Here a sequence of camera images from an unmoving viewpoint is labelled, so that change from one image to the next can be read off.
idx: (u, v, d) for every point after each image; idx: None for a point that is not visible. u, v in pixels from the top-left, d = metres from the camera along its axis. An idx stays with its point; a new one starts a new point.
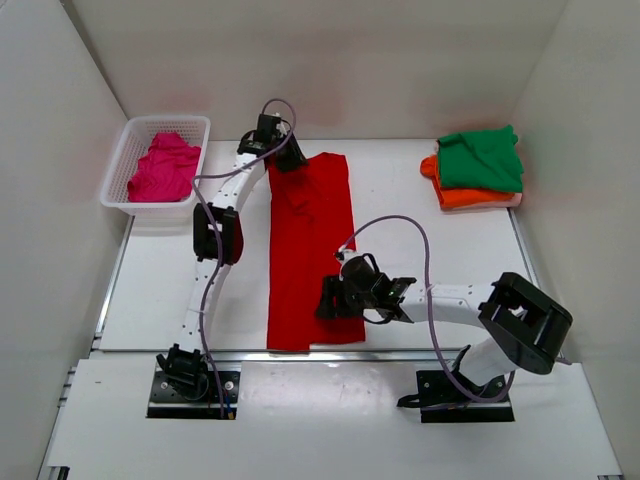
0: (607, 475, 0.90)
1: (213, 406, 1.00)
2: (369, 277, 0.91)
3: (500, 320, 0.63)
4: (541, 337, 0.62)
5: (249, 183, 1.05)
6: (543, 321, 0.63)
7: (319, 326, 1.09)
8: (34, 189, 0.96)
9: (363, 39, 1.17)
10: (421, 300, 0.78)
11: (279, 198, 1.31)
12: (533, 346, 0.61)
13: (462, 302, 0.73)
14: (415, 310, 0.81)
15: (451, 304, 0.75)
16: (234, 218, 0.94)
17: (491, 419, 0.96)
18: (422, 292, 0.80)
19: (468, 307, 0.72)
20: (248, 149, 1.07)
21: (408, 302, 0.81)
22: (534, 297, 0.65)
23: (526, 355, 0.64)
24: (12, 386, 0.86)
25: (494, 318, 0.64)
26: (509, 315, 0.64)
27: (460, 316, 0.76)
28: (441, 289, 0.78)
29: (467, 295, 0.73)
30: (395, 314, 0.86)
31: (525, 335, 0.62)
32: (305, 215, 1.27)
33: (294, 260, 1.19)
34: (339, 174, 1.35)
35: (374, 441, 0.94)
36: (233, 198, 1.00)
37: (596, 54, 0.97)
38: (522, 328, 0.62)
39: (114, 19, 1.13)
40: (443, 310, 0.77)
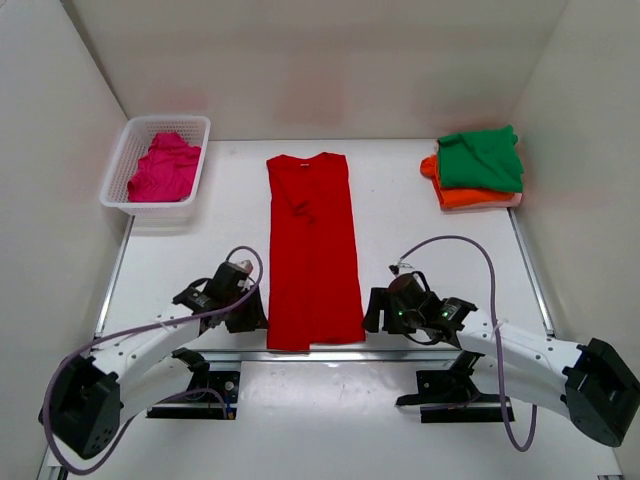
0: (607, 475, 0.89)
1: (213, 406, 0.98)
2: (418, 294, 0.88)
3: (586, 393, 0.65)
4: (620, 415, 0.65)
5: (168, 344, 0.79)
6: (622, 396, 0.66)
7: (318, 326, 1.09)
8: (33, 187, 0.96)
9: (363, 38, 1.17)
10: (488, 337, 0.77)
11: (279, 199, 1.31)
12: (612, 424, 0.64)
13: (540, 357, 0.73)
14: (472, 344, 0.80)
15: (525, 355, 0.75)
16: (107, 393, 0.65)
17: (490, 418, 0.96)
18: (487, 327, 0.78)
19: (546, 364, 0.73)
20: (188, 300, 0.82)
21: (470, 333, 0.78)
22: (622, 373, 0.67)
23: (596, 426, 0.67)
24: (11, 387, 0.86)
25: (580, 390, 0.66)
26: (596, 390, 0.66)
27: (527, 366, 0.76)
28: (511, 332, 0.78)
29: (547, 352, 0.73)
30: (444, 335, 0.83)
31: (608, 412, 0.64)
32: (305, 216, 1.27)
33: (295, 260, 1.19)
34: (339, 173, 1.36)
35: (373, 441, 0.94)
36: (126, 361, 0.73)
37: (595, 55, 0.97)
38: (606, 404, 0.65)
39: (114, 19, 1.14)
40: (510, 354, 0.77)
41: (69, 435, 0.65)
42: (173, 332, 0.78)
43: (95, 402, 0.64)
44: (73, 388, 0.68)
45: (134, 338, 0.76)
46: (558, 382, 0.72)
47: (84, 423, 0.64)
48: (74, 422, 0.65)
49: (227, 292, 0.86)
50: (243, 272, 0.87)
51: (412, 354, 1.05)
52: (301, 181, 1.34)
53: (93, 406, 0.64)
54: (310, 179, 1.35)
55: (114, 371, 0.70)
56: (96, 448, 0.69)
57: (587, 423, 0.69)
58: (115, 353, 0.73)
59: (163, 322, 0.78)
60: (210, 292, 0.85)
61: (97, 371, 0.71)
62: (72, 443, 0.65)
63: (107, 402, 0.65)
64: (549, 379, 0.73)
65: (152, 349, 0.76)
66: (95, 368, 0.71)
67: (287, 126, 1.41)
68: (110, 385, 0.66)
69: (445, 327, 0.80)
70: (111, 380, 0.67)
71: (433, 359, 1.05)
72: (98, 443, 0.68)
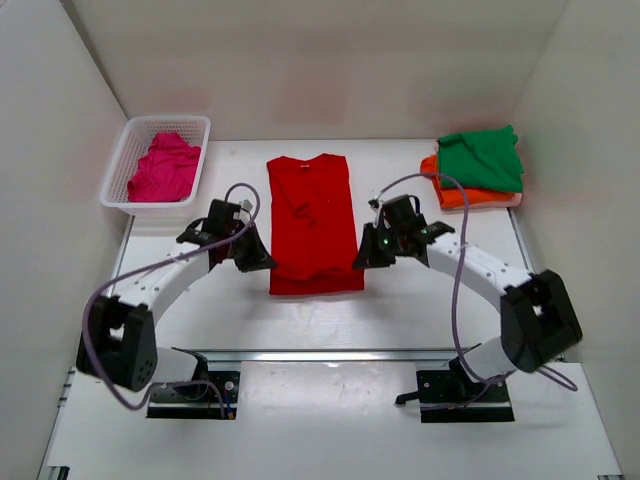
0: (607, 475, 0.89)
1: (213, 406, 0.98)
2: (406, 212, 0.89)
3: (519, 311, 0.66)
4: (544, 342, 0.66)
5: (184, 276, 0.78)
6: (555, 330, 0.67)
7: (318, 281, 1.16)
8: (34, 188, 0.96)
9: (362, 38, 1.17)
10: (451, 254, 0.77)
11: (280, 202, 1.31)
12: (532, 346, 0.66)
13: (490, 275, 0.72)
14: (440, 261, 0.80)
15: (478, 273, 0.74)
16: (142, 320, 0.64)
17: (490, 418, 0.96)
18: (455, 245, 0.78)
19: (494, 282, 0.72)
20: (191, 239, 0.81)
21: (437, 249, 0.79)
22: (560, 306, 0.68)
23: (518, 346, 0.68)
24: (12, 387, 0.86)
25: (514, 305, 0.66)
26: (529, 310, 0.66)
27: (482, 287, 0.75)
28: (475, 253, 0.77)
29: (499, 272, 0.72)
30: (416, 251, 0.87)
31: (532, 335, 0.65)
32: (305, 218, 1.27)
33: (296, 253, 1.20)
34: (339, 173, 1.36)
35: (372, 441, 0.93)
36: (151, 293, 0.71)
37: (595, 55, 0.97)
38: (534, 325, 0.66)
39: (115, 20, 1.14)
40: (469, 274, 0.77)
41: (112, 371, 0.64)
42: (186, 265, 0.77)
43: (134, 330, 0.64)
44: (103, 327, 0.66)
45: (150, 275, 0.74)
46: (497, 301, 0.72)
47: (126, 354, 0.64)
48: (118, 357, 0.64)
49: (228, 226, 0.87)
50: (236, 205, 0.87)
51: (412, 354, 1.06)
52: (302, 182, 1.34)
53: (132, 336, 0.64)
54: (311, 180, 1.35)
55: (142, 301, 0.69)
56: (143, 381, 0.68)
57: (512, 345, 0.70)
58: (138, 289, 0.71)
59: (176, 257, 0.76)
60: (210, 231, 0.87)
61: (125, 306, 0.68)
62: (117, 377, 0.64)
63: (145, 326, 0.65)
64: (494, 297, 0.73)
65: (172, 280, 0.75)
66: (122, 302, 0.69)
67: (288, 125, 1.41)
68: (143, 313, 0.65)
69: (421, 241, 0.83)
70: (142, 309, 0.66)
71: (433, 359, 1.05)
72: (143, 376, 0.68)
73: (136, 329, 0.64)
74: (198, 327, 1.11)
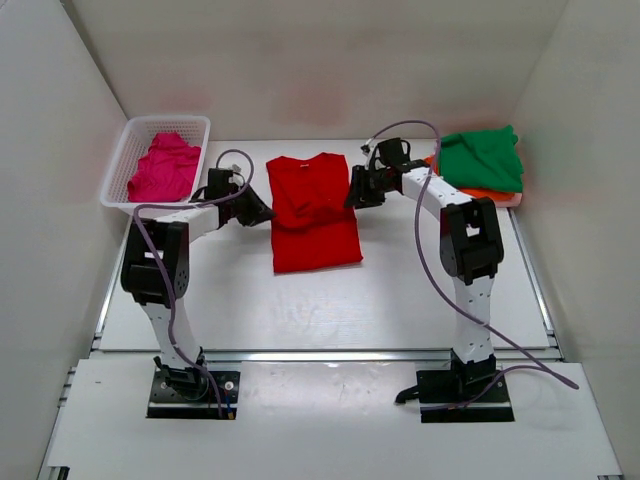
0: (607, 475, 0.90)
1: (213, 406, 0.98)
2: (398, 149, 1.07)
3: (451, 220, 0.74)
4: (468, 251, 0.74)
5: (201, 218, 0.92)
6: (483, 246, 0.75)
7: (318, 261, 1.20)
8: (33, 189, 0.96)
9: (362, 38, 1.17)
10: (419, 181, 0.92)
11: (281, 201, 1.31)
12: (457, 251, 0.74)
13: (441, 196, 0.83)
14: (413, 191, 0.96)
15: (433, 195, 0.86)
16: (182, 230, 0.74)
17: (490, 419, 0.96)
18: (424, 176, 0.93)
19: (440, 201, 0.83)
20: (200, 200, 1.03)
21: (410, 178, 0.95)
22: (491, 225, 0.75)
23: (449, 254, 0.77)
24: (12, 387, 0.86)
25: (449, 217, 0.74)
26: (460, 222, 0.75)
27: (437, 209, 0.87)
28: (437, 182, 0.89)
29: (448, 194, 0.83)
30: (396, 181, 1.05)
31: (459, 242, 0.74)
32: (305, 217, 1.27)
33: (297, 243, 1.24)
34: (339, 173, 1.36)
35: (372, 442, 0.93)
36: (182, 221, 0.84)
37: (595, 54, 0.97)
38: (463, 235, 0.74)
39: (115, 20, 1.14)
40: (429, 200, 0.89)
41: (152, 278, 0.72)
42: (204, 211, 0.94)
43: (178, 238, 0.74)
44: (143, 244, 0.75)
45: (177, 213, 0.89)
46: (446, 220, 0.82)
47: (170, 259, 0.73)
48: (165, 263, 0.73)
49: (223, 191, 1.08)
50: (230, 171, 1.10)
51: (413, 354, 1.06)
52: (301, 182, 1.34)
53: (173, 243, 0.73)
54: (310, 180, 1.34)
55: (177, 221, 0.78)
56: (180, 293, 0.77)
57: (448, 255, 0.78)
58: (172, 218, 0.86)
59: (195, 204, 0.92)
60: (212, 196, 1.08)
61: (162, 226, 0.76)
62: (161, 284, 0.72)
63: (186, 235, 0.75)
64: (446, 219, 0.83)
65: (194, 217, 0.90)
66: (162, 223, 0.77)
67: (288, 125, 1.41)
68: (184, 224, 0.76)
69: (400, 171, 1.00)
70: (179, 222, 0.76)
71: (433, 359, 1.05)
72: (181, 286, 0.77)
73: (179, 237, 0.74)
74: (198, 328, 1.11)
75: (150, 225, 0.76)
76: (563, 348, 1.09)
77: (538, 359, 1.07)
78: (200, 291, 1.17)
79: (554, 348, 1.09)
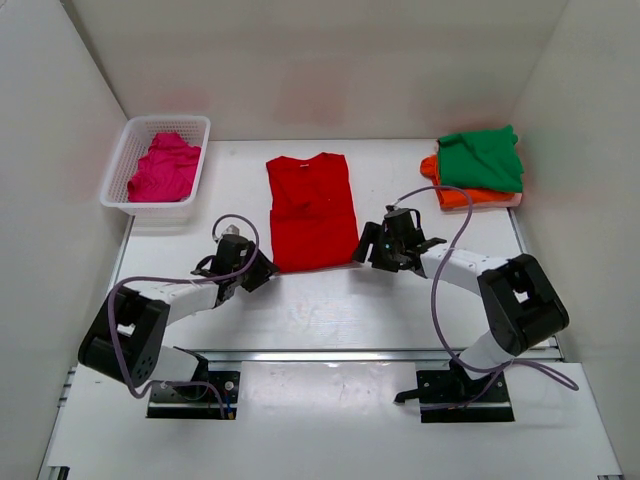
0: (607, 475, 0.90)
1: (213, 406, 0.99)
2: (407, 226, 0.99)
3: (496, 289, 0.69)
4: (524, 319, 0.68)
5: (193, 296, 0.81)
6: (538, 312, 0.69)
7: (319, 258, 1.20)
8: (33, 188, 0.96)
9: (363, 38, 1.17)
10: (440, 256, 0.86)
11: (281, 199, 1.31)
12: (515, 322, 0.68)
13: (472, 265, 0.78)
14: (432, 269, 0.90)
15: (462, 266, 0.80)
16: (158, 311, 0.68)
17: (491, 418, 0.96)
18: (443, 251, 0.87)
19: (474, 270, 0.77)
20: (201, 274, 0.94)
21: (429, 256, 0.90)
22: (539, 286, 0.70)
23: (502, 326, 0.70)
24: (11, 387, 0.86)
25: (492, 287, 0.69)
26: (506, 289, 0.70)
27: (467, 279, 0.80)
28: (460, 253, 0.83)
29: (479, 261, 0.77)
30: (413, 265, 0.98)
31: (513, 311, 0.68)
32: (306, 215, 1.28)
33: (298, 242, 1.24)
34: (339, 173, 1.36)
35: (372, 442, 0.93)
36: (169, 296, 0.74)
37: (595, 54, 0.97)
38: (516, 305, 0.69)
39: (115, 19, 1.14)
40: (456, 271, 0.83)
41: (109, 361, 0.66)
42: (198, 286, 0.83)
43: (150, 323, 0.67)
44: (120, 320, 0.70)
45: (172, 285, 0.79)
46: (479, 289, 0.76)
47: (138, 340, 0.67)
48: (126, 350, 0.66)
49: (233, 266, 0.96)
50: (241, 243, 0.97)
51: (412, 354, 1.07)
52: (301, 182, 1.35)
53: (146, 323, 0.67)
54: (310, 180, 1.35)
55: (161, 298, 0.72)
56: (140, 378, 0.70)
57: (498, 329, 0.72)
58: (156, 291, 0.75)
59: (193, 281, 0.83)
60: (218, 267, 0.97)
61: (142, 300, 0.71)
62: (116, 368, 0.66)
63: (159, 320, 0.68)
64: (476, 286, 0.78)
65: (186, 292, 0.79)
66: (143, 296, 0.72)
67: (288, 126, 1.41)
68: (163, 306, 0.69)
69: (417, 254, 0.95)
70: (158, 302, 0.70)
71: (433, 359, 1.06)
72: (142, 371, 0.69)
73: (151, 321, 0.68)
74: (198, 330, 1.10)
75: (128, 296, 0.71)
76: (563, 348, 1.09)
77: (537, 359, 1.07)
78: None
79: (554, 348, 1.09)
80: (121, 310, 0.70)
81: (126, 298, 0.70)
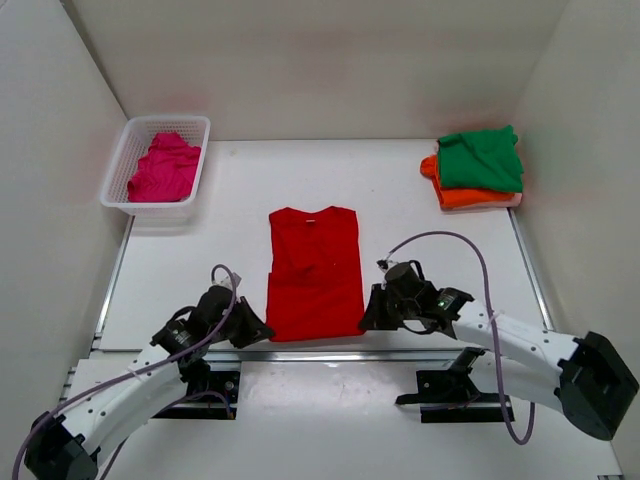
0: (607, 475, 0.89)
1: (213, 406, 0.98)
2: (414, 282, 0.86)
3: (583, 387, 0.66)
4: (614, 409, 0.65)
5: (142, 391, 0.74)
6: (621, 391, 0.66)
7: (325, 328, 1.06)
8: (33, 187, 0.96)
9: (362, 38, 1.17)
10: (484, 329, 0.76)
11: (284, 261, 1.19)
12: (606, 417, 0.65)
13: (536, 349, 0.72)
14: (469, 335, 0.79)
15: (521, 346, 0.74)
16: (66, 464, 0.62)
17: (490, 417, 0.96)
18: (482, 318, 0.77)
19: (542, 356, 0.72)
20: (167, 338, 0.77)
21: (465, 324, 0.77)
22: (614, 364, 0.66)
23: (591, 418, 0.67)
24: (11, 388, 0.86)
25: (576, 384, 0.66)
26: (591, 384, 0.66)
27: (522, 356, 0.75)
28: (507, 323, 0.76)
29: (543, 344, 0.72)
30: (439, 325, 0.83)
31: (603, 406, 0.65)
32: (311, 281, 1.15)
33: (301, 310, 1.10)
34: (348, 229, 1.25)
35: (372, 441, 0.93)
36: (94, 420, 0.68)
37: (595, 54, 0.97)
38: (599, 395, 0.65)
39: (115, 18, 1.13)
40: (507, 347, 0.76)
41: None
42: (147, 379, 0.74)
43: None
44: None
45: (105, 391, 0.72)
46: (551, 372, 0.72)
47: None
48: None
49: (212, 324, 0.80)
50: (227, 301, 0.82)
51: (411, 353, 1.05)
52: (307, 240, 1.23)
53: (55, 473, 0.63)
54: (316, 238, 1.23)
55: (81, 433, 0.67)
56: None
57: (583, 418, 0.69)
58: (86, 413, 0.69)
59: (136, 371, 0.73)
60: (191, 326, 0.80)
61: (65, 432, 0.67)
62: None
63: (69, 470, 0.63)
64: (543, 368, 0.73)
65: (124, 401, 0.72)
66: (64, 427, 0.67)
67: (288, 125, 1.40)
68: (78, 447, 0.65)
69: (443, 317, 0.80)
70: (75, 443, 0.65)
71: (433, 359, 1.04)
72: None
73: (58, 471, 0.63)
74: None
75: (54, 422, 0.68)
76: None
77: None
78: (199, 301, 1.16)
79: None
80: None
81: (48, 429, 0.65)
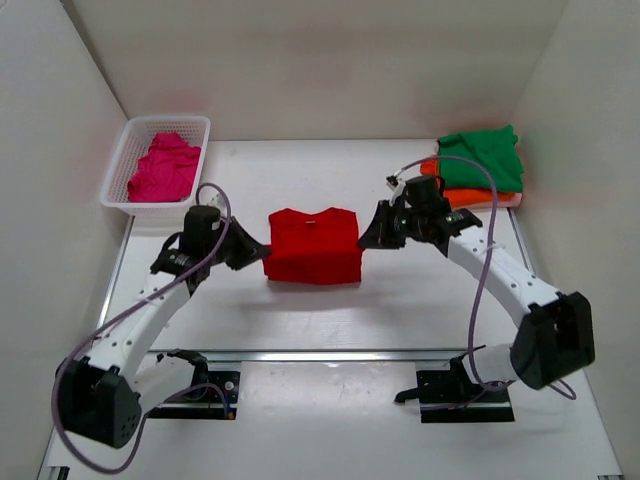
0: (607, 475, 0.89)
1: (213, 406, 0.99)
2: (432, 194, 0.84)
3: (541, 334, 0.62)
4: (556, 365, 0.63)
5: (159, 317, 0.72)
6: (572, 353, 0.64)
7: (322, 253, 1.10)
8: (33, 188, 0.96)
9: (362, 38, 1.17)
10: (476, 251, 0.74)
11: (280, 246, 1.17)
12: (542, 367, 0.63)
13: (515, 286, 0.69)
14: (461, 256, 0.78)
15: (503, 281, 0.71)
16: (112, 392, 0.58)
17: (491, 418, 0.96)
18: (480, 243, 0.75)
19: (518, 294, 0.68)
20: (167, 265, 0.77)
21: (461, 242, 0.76)
22: (583, 333, 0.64)
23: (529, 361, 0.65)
24: (11, 388, 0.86)
25: (536, 326, 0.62)
26: (549, 334, 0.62)
27: (502, 294, 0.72)
28: (502, 257, 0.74)
29: (525, 285, 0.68)
30: (436, 238, 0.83)
31: (547, 357, 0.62)
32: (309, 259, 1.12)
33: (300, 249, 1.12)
34: (350, 229, 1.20)
35: (372, 441, 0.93)
36: (123, 350, 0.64)
37: (595, 54, 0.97)
38: (550, 348, 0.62)
39: (115, 18, 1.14)
40: (492, 280, 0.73)
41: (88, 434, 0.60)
42: (161, 303, 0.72)
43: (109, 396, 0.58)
44: (77, 392, 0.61)
45: (122, 324, 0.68)
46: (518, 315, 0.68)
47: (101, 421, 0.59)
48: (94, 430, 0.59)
49: (207, 241, 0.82)
50: (214, 215, 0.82)
51: (412, 354, 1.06)
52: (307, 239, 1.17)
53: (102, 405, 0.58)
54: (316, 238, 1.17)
55: (114, 365, 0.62)
56: (127, 435, 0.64)
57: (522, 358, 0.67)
58: (109, 347, 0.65)
59: (147, 298, 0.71)
60: (189, 249, 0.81)
61: (96, 370, 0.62)
62: (100, 437, 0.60)
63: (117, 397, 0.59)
64: (514, 309, 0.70)
65: (145, 328, 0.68)
66: (92, 366, 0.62)
67: (288, 125, 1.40)
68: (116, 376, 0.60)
69: (443, 229, 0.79)
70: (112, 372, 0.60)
71: (433, 359, 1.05)
72: (126, 431, 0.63)
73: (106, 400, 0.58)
74: (201, 330, 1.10)
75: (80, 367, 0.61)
76: None
77: None
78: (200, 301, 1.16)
79: None
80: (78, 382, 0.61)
81: (74, 373, 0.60)
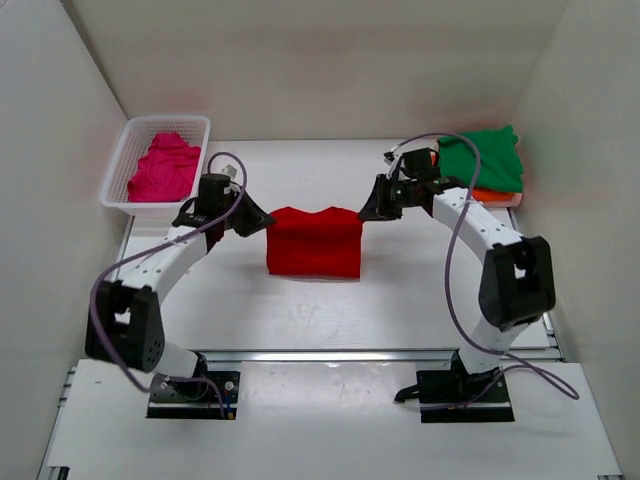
0: (607, 475, 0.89)
1: (213, 406, 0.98)
2: (425, 162, 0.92)
3: (500, 263, 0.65)
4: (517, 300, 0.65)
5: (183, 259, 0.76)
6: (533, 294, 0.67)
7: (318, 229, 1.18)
8: (33, 188, 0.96)
9: (362, 37, 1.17)
10: (455, 206, 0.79)
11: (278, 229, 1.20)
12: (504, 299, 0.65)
13: (484, 231, 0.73)
14: (447, 215, 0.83)
15: (474, 228, 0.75)
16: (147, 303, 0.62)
17: (491, 418, 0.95)
18: (461, 201, 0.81)
19: (486, 237, 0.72)
20: (186, 222, 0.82)
21: (443, 200, 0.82)
22: (545, 278, 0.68)
23: (493, 299, 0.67)
24: (11, 388, 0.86)
25: (496, 257, 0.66)
26: (509, 266, 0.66)
27: (476, 243, 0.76)
28: (478, 211, 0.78)
29: (493, 230, 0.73)
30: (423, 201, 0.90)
31: (506, 291, 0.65)
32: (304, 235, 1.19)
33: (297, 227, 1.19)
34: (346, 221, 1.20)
35: (372, 441, 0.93)
36: (154, 275, 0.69)
37: (596, 54, 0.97)
38: (510, 280, 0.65)
39: (115, 18, 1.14)
40: (469, 232, 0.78)
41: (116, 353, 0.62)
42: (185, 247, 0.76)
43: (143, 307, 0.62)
44: (109, 312, 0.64)
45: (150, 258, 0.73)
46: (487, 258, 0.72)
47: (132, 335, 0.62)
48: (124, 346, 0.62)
49: (219, 204, 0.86)
50: (226, 181, 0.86)
51: (412, 354, 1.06)
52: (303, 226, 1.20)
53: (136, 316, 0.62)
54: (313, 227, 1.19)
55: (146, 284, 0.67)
56: (151, 363, 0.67)
57: (488, 299, 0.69)
58: (141, 273, 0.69)
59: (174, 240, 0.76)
60: (204, 211, 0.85)
61: (129, 290, 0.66)
62: (128, 358, 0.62)
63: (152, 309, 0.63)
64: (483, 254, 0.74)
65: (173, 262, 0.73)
66: (126, 286, 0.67)
67: (288, 126, 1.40)
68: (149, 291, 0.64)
69: (430, 189, 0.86)
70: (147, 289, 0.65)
71: (433, 360, 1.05)
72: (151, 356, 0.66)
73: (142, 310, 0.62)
74: (201, 331, 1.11)
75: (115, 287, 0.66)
76: (563, 347, 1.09)
77: (537, 358, 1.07)
78: (200, 301, 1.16)
79: (554, 348, 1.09)
80: (112, 300, 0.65)
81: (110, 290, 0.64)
